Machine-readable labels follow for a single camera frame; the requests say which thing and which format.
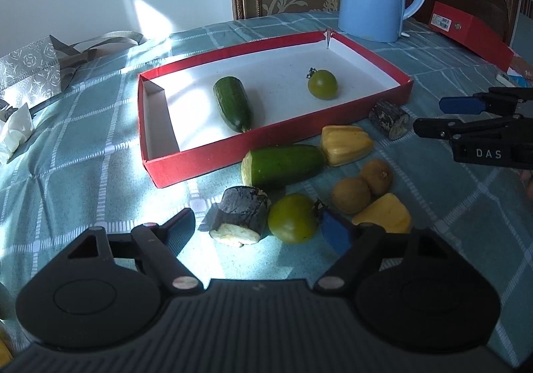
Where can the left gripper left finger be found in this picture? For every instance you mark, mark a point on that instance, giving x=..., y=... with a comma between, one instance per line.
x=103, y=289

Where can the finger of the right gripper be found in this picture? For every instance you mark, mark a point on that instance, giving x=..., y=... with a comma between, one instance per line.
x=437, y=129
x=462, y=105

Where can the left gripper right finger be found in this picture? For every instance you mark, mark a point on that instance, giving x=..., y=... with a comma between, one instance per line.
x=413, y=291

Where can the brown kiwi fruit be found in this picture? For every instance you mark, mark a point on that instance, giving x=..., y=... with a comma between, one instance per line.
x=351, y=195
x=378, y=175

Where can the yellow jackfruit pod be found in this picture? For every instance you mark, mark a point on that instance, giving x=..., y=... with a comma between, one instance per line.
x=343, y=144

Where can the green tomato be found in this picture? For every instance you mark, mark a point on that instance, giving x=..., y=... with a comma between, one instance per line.
x=322, y=84
x=293, y=219

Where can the large cut cucumber piece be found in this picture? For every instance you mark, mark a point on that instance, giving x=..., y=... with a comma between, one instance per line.
x=276, y=167

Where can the small cucumber piece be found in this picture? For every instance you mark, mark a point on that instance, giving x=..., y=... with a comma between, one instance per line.
x=233, y=104

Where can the person right hand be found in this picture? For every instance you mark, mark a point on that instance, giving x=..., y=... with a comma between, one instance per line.
x=526, y=177

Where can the white remote control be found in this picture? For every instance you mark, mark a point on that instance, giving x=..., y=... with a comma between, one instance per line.
x=504, y=80

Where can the red flat box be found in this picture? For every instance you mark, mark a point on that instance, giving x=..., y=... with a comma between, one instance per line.
x=472, y=33

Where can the teal plaid bedspread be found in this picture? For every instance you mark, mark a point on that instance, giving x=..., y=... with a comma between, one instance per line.
x=82, y=167

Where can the red shallow box tray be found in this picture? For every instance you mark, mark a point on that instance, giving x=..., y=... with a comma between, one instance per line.
x=182, y=134

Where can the white crumpled plastic bag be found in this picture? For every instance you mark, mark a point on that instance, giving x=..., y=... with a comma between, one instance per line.
x=16, y=128

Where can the silver patterned gift bag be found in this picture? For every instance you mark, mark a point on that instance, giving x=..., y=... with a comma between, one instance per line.
x=37, y=72

